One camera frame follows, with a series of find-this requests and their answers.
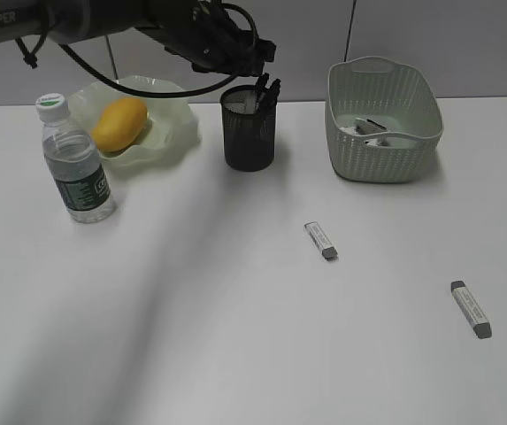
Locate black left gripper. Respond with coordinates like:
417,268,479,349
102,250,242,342
159,1,276,77

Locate black marker pen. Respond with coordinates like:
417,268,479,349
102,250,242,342
268,79,281,109
253,73,269,112
257,82,274,112

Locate yellow mango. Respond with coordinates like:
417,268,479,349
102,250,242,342
91,97,148,153

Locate waste paper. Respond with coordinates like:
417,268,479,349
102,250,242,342
342,117,404,148

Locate clear water bottle green label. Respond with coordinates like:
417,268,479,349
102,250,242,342
35,93,116,224

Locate white grey eraser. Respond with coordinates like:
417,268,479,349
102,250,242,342
304,221,338,261
450,281,493,339

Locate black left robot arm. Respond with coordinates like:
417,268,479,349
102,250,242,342
0,0,276,77

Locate black mesh pen holder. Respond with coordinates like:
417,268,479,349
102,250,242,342
220,85,277,172

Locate pale green plastic basket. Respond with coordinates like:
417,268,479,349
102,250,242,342
325,56,443,183

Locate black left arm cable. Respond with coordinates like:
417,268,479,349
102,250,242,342
13,0,263,98

